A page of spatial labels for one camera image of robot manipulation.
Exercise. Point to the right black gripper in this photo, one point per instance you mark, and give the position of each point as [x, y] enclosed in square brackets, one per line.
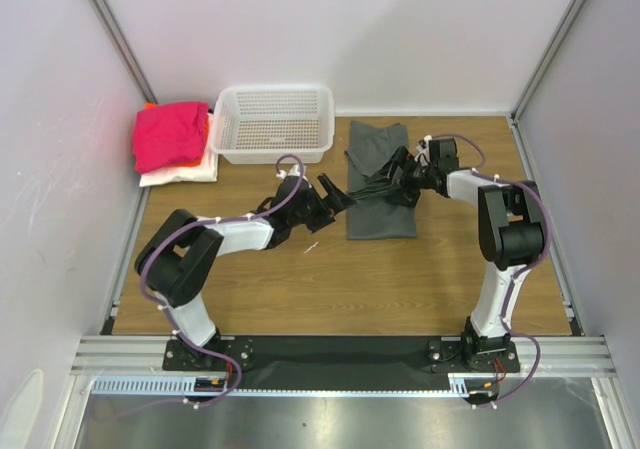
[403, 176]

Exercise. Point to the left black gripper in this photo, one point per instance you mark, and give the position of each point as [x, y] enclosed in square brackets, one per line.
[333, 203]

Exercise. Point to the grey t shirt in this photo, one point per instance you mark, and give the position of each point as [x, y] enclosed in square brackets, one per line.
[374, 217]

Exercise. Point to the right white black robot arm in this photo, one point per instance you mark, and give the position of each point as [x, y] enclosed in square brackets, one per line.
[513, 228]

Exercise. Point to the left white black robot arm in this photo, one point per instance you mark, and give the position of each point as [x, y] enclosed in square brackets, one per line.
[175, 264]

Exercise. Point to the white perforated plastic basket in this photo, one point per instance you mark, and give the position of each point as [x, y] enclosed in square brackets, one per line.
[256, 124]

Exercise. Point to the white folded t shirt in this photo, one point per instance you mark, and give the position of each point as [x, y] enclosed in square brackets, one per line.
[206, 171]

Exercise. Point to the orange folded t shirt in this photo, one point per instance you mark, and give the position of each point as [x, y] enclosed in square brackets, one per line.
[202, 141]

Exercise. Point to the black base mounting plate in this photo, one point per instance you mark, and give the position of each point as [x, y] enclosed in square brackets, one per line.
[360, 363]

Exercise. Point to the pink folded t shirt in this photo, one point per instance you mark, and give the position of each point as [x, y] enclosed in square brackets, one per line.
[170, 134]

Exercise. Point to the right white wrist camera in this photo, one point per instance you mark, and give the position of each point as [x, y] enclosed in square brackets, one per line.
[422, 156]

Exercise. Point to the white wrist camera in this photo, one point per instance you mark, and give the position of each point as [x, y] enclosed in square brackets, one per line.
[422, 156]
[295, 170]

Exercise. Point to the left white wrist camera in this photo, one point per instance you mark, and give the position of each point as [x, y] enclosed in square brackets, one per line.
[295, 170]

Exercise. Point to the aluminium front rail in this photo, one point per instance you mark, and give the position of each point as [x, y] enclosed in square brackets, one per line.
[561, 356]

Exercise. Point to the right aluminium frame post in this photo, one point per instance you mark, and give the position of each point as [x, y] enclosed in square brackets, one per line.
[550, 53]

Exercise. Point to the aluminium frame post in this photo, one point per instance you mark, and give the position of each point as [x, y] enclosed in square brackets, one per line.
[550, 53]
[109, 21]

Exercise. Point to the left aluminium frame post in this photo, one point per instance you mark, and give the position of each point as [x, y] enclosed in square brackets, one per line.
[109, 21]

